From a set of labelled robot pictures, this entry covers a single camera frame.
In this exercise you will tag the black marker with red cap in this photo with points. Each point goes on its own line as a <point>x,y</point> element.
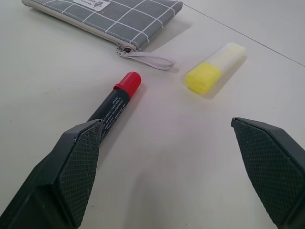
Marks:
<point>116,100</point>

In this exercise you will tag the grey checked pencil pouch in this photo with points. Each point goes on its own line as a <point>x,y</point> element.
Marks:
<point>107,19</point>

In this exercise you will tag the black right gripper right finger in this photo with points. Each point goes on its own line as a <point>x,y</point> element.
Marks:
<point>274,167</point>

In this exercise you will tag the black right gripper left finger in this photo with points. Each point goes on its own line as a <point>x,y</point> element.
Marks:
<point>59,181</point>

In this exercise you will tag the yellow highlighter with clear cap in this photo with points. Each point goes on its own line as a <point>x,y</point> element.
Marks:
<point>212,69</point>

